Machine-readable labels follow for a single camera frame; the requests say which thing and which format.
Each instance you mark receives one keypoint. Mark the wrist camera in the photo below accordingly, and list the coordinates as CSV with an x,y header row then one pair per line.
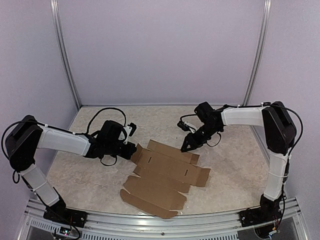
x,y
186,126
126,132

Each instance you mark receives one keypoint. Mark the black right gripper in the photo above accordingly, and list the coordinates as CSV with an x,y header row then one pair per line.
x,y
193,146

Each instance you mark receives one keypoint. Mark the aluminium front frame rail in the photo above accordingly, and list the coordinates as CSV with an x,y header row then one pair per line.
x,y
111,226

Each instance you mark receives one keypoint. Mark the left aluminium corner post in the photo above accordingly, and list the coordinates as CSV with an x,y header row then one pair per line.
x,y
54,5

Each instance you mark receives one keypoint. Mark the right aluminium corner post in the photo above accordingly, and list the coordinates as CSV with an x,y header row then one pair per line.
x,y
258,52

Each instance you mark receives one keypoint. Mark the aluminium corner post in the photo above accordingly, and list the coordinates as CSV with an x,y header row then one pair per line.
x,y
258,52
54,5

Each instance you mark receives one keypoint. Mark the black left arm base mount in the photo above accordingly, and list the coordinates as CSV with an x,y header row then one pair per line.
x,y
72,217

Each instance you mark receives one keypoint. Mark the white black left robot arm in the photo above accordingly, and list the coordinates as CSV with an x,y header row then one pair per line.
x,y
30,147

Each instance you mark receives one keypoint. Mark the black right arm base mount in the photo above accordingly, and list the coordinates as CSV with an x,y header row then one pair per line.
x,y
256,216

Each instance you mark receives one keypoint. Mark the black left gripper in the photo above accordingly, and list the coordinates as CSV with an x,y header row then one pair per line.
x,y
131,150

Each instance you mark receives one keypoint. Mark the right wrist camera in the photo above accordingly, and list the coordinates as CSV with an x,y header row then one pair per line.
x,y
186,126

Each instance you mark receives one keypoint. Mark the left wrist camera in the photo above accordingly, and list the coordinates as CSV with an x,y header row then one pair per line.
x,y
126,132

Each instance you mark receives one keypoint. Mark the brown cardboard box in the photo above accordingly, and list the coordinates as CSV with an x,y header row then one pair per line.
x,y
162,177

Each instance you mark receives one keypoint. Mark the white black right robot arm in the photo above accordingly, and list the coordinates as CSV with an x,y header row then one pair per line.
x,y
279,130

